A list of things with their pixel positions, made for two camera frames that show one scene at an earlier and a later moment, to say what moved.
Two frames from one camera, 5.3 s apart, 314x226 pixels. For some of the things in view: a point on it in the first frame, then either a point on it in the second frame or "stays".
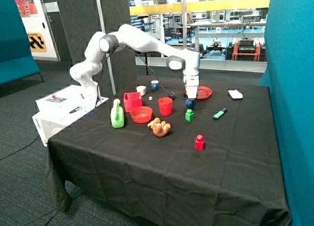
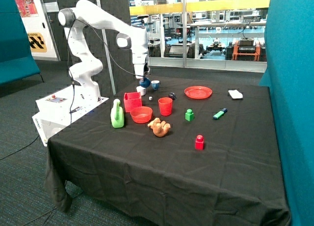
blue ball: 190,103 -> 144,82
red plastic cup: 166,105 stays
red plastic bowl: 141,114 stays
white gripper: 191,80 -> 139,56
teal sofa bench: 17,61 stays
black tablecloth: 178,151 stays
